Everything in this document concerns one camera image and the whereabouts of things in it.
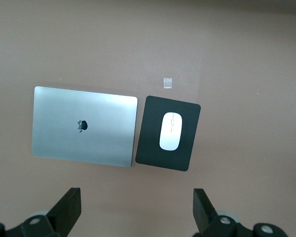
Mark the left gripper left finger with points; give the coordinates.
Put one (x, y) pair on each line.
(64, 214)

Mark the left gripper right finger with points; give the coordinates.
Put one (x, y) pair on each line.
(207, 217)

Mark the white computer mouse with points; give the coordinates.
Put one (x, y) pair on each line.
(170, 138)

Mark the black mouse pad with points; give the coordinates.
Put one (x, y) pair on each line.
(148, 148)

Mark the silver closed laptop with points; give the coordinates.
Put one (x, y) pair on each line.
(64, 128)

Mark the clear tape piece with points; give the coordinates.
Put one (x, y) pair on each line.
(167, 83)

